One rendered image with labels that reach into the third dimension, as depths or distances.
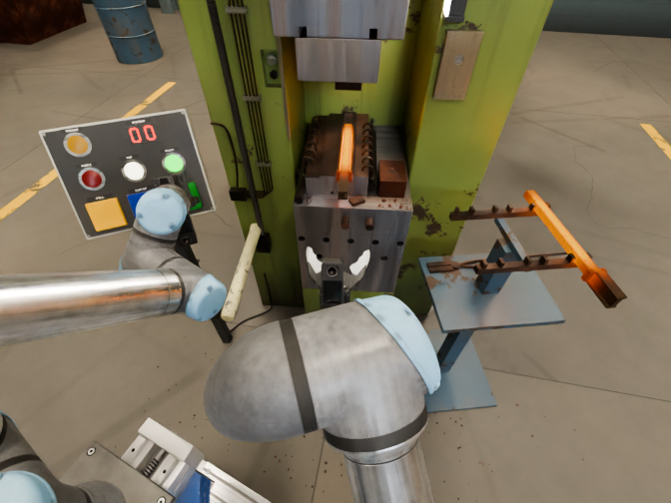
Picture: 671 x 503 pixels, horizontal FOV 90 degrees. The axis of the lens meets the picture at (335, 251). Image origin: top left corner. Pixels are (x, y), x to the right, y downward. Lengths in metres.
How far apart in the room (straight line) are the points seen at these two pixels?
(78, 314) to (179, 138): 0.65
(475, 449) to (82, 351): 1.92
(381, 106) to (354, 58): 0.59
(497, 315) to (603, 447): 0.95
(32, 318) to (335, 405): 0.32
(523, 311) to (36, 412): 2.06
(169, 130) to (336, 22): 0.50
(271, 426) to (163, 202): 0.42
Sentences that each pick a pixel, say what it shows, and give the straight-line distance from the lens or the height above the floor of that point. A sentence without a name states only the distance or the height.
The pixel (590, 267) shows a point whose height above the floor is 0.95.
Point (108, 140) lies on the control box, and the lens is 1.07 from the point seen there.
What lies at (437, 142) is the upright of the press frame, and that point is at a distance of 1.19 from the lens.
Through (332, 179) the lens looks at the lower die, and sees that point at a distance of 1.08.
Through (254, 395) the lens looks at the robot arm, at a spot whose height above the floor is 1.30.
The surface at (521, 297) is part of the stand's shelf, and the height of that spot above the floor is 0.68.
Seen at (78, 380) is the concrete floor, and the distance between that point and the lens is 2.11.
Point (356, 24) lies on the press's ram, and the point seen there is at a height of 1.39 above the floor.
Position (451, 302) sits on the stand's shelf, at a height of 0.68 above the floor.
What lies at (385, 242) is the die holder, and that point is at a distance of 1.17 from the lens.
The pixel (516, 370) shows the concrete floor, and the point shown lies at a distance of 1.96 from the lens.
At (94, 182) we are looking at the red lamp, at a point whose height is 1.08.
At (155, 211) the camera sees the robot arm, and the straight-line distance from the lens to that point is 0.64.
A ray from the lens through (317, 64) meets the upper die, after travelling 0.93.
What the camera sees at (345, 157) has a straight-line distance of 1.13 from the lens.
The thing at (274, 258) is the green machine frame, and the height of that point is 0.41.
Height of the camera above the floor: 1.61
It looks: 48 degrees down
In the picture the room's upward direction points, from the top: 1 degrees clockwise
